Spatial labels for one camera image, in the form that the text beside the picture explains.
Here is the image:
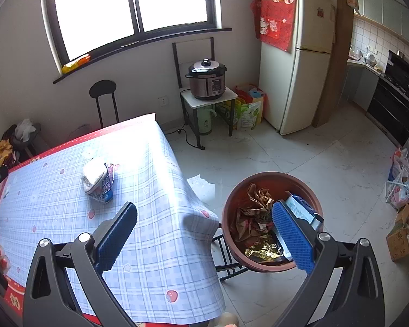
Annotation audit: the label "dark low stool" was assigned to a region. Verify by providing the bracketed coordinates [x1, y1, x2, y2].
[2, 123, 52, 165]

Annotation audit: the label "yellow green bag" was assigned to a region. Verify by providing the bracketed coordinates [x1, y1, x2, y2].
[218, 100, 241, 129]

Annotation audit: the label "black round stool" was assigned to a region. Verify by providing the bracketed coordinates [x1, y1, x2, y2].
[89, 80, 120, 129]

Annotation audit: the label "black stove unit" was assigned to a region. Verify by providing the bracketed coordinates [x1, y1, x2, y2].
[366, 75, 409, 148]

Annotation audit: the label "electric pressure cooker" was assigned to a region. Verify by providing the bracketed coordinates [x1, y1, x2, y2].
[185, 58, 228, 102]

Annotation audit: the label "pile of plastic bags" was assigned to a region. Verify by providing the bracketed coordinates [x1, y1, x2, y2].
[385, 140, 409, 210]

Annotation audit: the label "white plastic bag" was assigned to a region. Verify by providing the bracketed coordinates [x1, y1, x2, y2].
[14, 119, 38, 142]

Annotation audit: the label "yellow snack packet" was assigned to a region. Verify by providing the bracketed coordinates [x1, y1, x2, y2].
[61, 54, 91, 74]

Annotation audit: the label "cream two door fridge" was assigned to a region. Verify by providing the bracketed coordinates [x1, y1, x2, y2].
[257, 0, 338, 136]

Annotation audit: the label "folded black frame chair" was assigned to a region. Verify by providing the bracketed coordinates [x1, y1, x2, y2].
[172, 37, 215, 91]

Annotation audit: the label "table with plaid tablecloth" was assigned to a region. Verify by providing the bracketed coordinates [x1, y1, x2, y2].
[0, 112, 226, 327]

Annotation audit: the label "brown plastic bucket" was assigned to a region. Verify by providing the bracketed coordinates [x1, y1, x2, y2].
[221, 172, 325, 274]

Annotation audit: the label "open cardboard box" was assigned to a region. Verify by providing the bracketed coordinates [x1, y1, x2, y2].
[387, 223, 409, 262]

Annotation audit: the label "black range hood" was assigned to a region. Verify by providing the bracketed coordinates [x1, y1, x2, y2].
[388, 50, 409, 80]

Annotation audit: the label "red shopping bag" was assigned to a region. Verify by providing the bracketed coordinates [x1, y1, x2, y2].
[234, 83, 267, 124]

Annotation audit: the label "black power cable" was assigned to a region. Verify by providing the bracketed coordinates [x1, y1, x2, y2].
[164, 128, 206, 151]

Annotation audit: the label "red printed fridge cloth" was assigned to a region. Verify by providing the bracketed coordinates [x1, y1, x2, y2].
[250, 0, 299, 53]

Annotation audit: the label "black folding stool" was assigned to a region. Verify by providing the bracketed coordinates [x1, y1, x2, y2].
[211, 223, 250, 282]

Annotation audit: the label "black framed window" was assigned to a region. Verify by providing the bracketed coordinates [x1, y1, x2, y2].
[43, 0, 225, 73]

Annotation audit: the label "tan crumpled paper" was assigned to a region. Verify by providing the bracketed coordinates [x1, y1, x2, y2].
[247, 184, 275, 209]

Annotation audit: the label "plaid blue tablecloth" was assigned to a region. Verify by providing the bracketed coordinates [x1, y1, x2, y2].
[0, 117, 226, 325]

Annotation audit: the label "grey kitchen counter cabinet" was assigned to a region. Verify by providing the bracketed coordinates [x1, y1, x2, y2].
[346, 58, 383, 113]

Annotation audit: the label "wooden door frame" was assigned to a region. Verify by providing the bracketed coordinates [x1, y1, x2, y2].
[312, 0, 356, 129]

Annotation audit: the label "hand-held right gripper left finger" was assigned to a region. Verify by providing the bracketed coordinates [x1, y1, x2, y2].
[23, 202, 139, 327]

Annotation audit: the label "pale green upper cabinets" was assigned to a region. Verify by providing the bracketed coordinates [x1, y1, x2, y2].
[353, 0, 409, 42]

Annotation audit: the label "person's foot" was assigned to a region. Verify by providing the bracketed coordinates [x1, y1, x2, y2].
[218, 311, 239, 327]

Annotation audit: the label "white top side table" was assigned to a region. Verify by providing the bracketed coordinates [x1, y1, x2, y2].
[180, 87, 239, 150]

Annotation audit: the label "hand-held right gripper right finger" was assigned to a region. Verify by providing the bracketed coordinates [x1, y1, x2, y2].
[271, 199, 386, 327]

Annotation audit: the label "yellow patterned bag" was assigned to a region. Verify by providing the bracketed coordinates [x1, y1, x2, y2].
[0, 140, 15, 168]

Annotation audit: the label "green white rice bag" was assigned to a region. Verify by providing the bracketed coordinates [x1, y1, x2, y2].
[240, 102, 263, 131]

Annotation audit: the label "green thermos jug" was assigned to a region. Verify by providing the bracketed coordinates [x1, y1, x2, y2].
[198, 105, 217, 135]

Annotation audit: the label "black windowsill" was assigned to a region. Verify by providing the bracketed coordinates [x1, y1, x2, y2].
[53, 27, 233, 85]

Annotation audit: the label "blue purple printed packet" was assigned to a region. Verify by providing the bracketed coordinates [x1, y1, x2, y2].
[88, 163, 115, 204]

